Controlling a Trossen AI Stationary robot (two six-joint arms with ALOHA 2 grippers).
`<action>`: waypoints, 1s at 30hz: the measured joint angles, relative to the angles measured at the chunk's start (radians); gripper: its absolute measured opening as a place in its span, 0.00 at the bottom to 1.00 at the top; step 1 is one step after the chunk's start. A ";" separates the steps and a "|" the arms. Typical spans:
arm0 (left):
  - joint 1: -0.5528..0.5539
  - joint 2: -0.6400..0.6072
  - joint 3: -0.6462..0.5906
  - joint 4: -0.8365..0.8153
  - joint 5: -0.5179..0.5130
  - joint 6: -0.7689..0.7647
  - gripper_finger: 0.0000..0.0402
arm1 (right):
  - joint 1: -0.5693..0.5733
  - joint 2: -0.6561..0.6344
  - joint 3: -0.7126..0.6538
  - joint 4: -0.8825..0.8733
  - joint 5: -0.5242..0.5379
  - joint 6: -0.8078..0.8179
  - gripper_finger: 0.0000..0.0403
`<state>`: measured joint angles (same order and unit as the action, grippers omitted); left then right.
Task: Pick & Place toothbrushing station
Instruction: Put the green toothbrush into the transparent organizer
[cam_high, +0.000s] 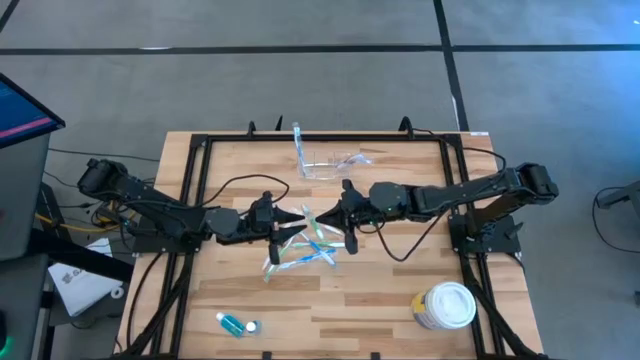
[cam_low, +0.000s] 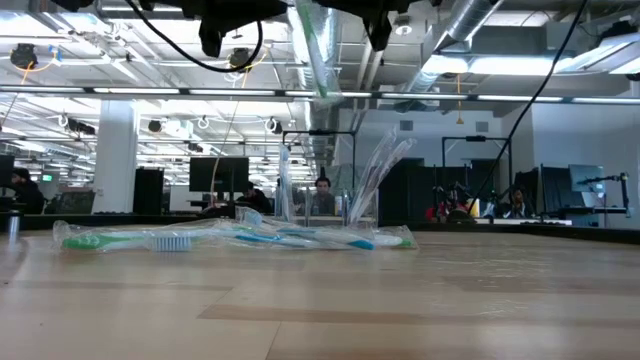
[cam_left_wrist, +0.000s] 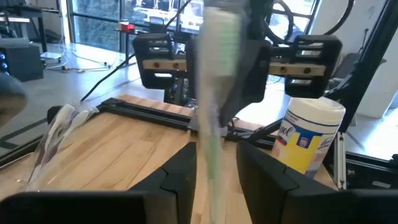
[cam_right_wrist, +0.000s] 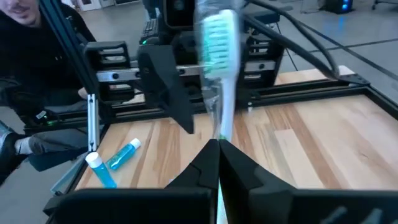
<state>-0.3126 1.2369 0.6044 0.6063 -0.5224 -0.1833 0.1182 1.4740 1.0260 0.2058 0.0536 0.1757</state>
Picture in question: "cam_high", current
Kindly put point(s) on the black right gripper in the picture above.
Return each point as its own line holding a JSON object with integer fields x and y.
{"x": 351, "y": 242}

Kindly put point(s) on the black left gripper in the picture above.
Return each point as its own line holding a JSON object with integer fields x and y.
{"x": 274, "y": 252}

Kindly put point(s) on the clear toothbrush holder cup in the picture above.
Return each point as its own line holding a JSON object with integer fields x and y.
{"x": 332, "y": 229}

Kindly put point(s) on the white toothbrush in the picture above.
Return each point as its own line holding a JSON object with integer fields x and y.
{"x": 357, "y": 160}

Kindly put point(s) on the small teal mouthwash bottle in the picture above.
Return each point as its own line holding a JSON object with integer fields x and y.
{"x": 232, "y": 326}
{"x": 253, "y": 327}

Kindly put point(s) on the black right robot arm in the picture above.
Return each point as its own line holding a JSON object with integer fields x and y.
{"x": 475, "y": 192}

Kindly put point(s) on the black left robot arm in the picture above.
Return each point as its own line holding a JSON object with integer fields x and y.
{"x": 150, "y": 197}

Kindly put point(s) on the clear acrylic organizer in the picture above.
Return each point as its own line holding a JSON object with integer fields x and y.
{"x": 320, "y": 172}

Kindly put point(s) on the wipes canister white lid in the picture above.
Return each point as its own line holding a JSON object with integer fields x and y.
{"x": 450, "y": 305}

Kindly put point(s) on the white tape roll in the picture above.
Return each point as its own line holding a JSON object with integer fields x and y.
{"x": 112, "y": 292}

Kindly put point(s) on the black beam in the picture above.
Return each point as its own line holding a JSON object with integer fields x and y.
{"x": 75, "y": 255}

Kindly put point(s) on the white paper sheet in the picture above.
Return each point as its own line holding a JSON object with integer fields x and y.
{"x": 80, "y": 290}

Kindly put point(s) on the grey cabinet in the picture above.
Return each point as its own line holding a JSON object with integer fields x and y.
{"x": 20, "y": 200}

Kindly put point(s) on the black computer tower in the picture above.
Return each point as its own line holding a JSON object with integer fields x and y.
{"x": 20, "y": 300}

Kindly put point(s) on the grey table foot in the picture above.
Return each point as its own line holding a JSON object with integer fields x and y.
{"x": 625, "y": 196}

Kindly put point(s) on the monitor with blue screen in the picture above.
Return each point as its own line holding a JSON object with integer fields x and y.
{"x": 20, "y": 115}

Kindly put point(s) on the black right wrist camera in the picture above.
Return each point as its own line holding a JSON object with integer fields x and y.
{"x": 362, "y": 210}

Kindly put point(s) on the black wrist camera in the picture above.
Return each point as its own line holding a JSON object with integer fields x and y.
{"x": 362, "y": 210}
{"x": 261, "y": 215}

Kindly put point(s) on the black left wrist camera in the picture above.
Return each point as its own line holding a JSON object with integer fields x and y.
{"x": 261, "y": 215}

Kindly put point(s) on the black aluminium table frame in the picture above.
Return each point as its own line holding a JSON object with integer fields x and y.
{"x": 350, "y": 137}

